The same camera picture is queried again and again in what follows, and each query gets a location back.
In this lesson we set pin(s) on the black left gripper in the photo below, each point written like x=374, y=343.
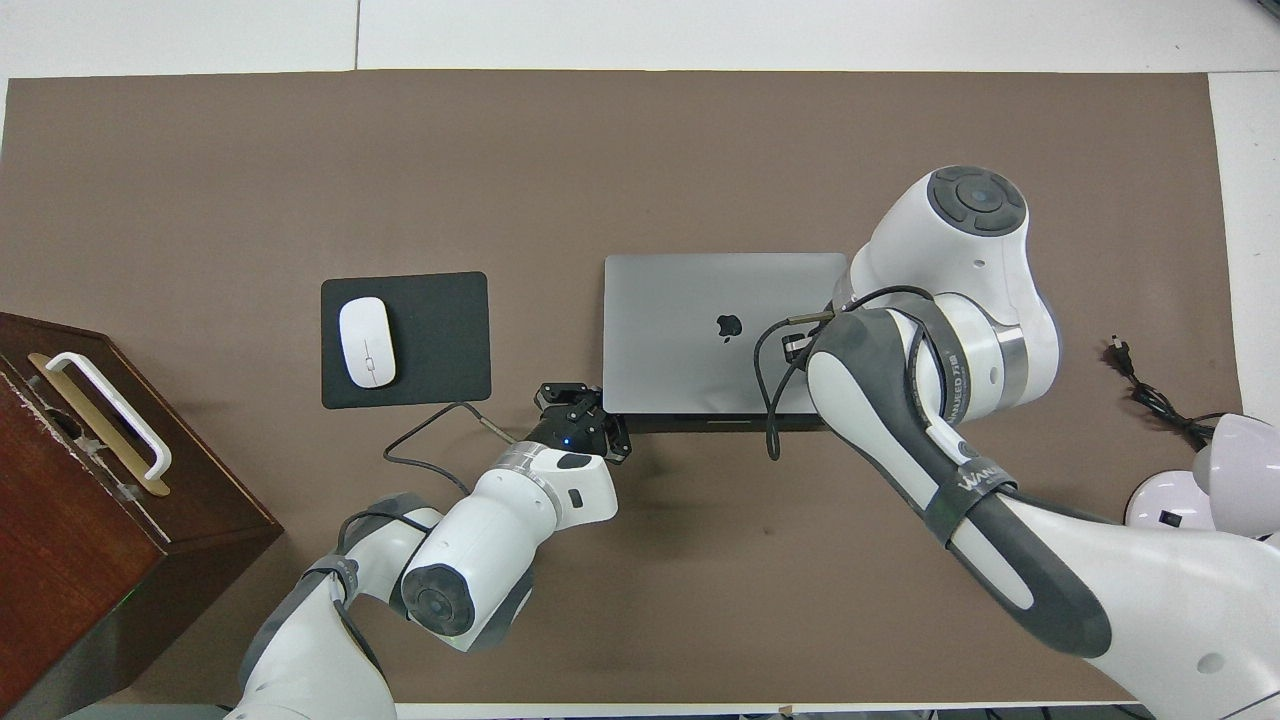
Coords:
x=567, y=430

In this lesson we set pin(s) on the dark brown wooden box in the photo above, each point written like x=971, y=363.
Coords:
x=80, y=560

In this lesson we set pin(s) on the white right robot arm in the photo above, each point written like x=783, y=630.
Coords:
x=960, y=260

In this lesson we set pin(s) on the brown paper table mat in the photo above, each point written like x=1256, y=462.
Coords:
x=700, y=600

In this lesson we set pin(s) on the black mouse pad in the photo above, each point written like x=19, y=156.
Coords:
x=440, y=340

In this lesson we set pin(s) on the grey aluminium laptop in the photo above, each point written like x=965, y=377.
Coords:
x=680, y=330

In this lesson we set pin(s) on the white computer mouse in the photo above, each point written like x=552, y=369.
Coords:
x=366, y=340

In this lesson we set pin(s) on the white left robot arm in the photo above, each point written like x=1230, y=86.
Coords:
x=480, y=560

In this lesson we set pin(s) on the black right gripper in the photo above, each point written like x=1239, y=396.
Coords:
x=795, y=343

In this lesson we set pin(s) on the white desk lamp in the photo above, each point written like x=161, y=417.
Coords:
x=1240, y=460

